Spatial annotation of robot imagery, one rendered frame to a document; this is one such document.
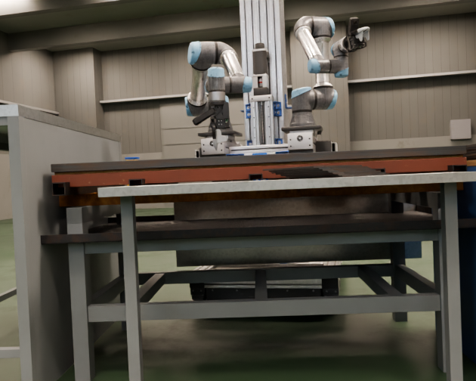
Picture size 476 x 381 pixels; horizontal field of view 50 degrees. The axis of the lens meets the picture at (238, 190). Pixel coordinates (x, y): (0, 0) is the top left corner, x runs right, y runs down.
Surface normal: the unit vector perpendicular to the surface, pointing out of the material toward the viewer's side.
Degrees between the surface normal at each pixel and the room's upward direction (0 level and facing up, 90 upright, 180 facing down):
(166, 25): 90
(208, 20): 90
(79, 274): 90
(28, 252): 90
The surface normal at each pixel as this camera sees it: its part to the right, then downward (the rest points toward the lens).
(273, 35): -0.22, 0.04
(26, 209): 1.00, -0.04
